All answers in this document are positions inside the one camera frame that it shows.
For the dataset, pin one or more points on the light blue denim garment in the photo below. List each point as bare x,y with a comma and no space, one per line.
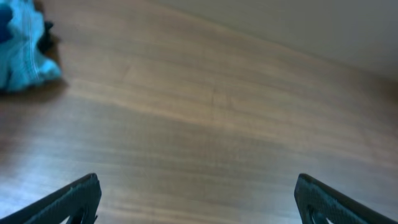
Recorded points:
25,38

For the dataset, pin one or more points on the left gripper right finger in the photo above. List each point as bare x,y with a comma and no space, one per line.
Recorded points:
319,203

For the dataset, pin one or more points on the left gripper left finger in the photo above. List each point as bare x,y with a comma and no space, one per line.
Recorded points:
76,202

